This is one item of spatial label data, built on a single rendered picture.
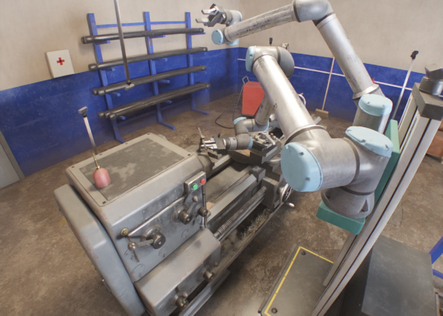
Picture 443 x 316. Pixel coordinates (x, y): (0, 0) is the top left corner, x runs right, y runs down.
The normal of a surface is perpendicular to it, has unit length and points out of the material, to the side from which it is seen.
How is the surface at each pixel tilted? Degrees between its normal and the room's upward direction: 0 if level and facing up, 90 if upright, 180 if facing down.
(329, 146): 21
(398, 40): 90
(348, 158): 47
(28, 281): 0
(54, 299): 0
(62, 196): 0
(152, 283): 32
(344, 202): 70
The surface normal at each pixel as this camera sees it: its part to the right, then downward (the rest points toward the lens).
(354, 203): -0.31, 0.17
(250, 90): -0.34, 0.48
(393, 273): 0.00, -0.86
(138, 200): 0.54, -0.37
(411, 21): -0.65, 0.40
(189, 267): 0.40, -0.55
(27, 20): 0.76, 0.33
